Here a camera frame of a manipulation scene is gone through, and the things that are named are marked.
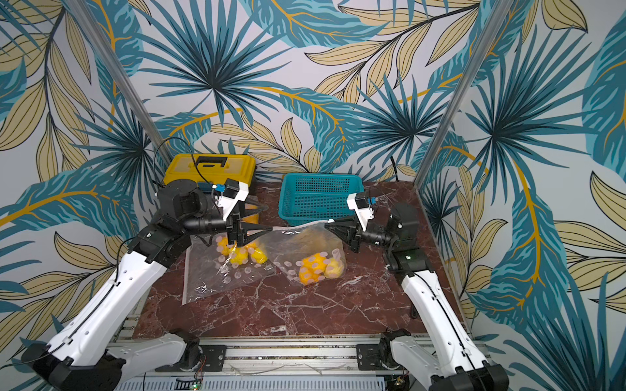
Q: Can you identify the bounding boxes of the left aluminium frame post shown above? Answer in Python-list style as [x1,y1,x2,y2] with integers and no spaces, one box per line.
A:
[65,1,164,146]

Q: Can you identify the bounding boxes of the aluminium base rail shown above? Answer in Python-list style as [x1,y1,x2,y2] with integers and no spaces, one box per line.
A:
[72,335,495,391]

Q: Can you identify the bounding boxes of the yellow black toolbox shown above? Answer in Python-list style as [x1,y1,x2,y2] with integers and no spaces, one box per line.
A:
[164,154,256,185]

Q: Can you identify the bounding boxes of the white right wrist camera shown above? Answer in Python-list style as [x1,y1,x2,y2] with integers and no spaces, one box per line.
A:
[347,192,377,231]

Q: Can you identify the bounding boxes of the teal plastic basket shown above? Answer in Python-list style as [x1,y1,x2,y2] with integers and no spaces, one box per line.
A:
[278,173,365,226]

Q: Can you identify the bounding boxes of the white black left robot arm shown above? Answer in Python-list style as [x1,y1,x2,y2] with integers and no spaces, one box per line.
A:
[21,179,270,390]

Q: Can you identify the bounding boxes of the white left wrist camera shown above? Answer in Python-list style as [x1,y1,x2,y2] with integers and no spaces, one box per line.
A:
[213,179,249,221]

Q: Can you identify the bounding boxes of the orange fruits in left bag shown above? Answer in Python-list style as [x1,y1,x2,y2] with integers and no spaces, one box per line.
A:
[216,236,268,266]

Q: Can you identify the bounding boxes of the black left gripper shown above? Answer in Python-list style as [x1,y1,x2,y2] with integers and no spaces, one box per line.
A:
[183,195,274,247]

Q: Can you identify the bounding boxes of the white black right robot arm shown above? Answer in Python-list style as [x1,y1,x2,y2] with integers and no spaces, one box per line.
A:
[325,193,510,390]

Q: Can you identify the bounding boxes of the yellow fruits in middle bag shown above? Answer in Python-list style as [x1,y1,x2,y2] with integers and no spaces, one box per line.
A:
[298,252,345,285]

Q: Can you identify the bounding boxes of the aluminium frame post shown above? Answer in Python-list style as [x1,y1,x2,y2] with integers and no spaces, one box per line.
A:
[413,1,513,192]
[65,1,164,146]

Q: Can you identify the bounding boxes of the dotted zip-top bag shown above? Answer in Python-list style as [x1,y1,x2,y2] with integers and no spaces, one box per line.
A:
[258,221,347,286]
[182,234,276,305]

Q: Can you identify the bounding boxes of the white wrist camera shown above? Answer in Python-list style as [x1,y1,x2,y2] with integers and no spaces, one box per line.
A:
[213,179,249,221]
[347,192,377,231]

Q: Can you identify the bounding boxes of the right aluminium frame post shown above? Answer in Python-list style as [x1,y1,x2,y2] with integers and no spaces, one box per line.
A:
[413,1,513,192]

